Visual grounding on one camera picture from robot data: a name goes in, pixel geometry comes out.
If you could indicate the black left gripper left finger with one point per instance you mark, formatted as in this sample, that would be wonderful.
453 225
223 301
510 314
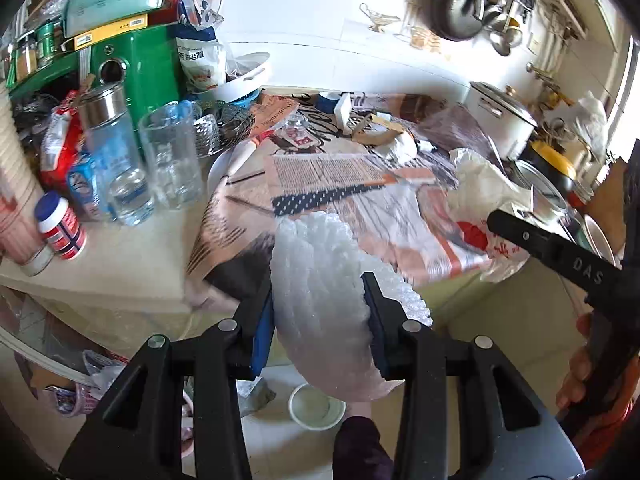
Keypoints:
255 320

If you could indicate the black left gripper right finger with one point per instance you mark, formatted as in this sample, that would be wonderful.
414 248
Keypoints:
387 345

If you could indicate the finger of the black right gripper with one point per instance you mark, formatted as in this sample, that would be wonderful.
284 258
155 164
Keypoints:
607 287

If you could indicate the white plastic bag red print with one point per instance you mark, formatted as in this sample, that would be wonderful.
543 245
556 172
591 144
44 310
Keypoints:
483 188

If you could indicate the person's right hand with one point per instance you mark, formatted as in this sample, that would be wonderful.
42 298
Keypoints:
573 386

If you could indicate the white bowl on floor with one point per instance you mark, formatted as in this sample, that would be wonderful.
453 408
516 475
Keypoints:
313 410

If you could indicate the yellow black pot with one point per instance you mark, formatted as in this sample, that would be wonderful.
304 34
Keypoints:
552 164

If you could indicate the newspaper print tablecloth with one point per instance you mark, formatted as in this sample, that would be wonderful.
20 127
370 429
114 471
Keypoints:
300 162

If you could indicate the white rice cooker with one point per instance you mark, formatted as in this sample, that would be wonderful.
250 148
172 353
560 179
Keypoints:
502 118

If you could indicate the steel steamer basket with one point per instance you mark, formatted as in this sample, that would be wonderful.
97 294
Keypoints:
220 127

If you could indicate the clear bottle steel lid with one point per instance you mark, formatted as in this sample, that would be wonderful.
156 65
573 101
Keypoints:
109 133

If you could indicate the clear plastic measuring jug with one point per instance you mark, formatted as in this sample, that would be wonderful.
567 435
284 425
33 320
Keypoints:
168 142

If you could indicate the white rectangular box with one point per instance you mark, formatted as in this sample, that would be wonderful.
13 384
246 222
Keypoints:
342 110

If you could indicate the white jar blue lid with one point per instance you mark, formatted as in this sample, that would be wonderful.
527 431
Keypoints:
59 226

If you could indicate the blue tape roll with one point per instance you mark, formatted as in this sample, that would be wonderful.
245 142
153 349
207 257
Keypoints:
326 101

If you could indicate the white round basin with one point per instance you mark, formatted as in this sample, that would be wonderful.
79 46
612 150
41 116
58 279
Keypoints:
254 72

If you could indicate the white snack bag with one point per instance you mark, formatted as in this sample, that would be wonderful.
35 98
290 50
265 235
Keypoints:
202 57

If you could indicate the red snack packet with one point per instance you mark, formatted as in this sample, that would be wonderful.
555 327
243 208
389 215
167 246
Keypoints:
61 143

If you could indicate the green plastic storage box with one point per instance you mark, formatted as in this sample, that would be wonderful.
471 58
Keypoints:
145 61

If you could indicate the glass gravy boat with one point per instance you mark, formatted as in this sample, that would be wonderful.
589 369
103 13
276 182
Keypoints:
378 20

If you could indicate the black hanging wok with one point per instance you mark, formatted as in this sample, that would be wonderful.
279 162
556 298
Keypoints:
457 20

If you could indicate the yellow flat box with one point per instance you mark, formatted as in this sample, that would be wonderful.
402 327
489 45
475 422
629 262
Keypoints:
107 31

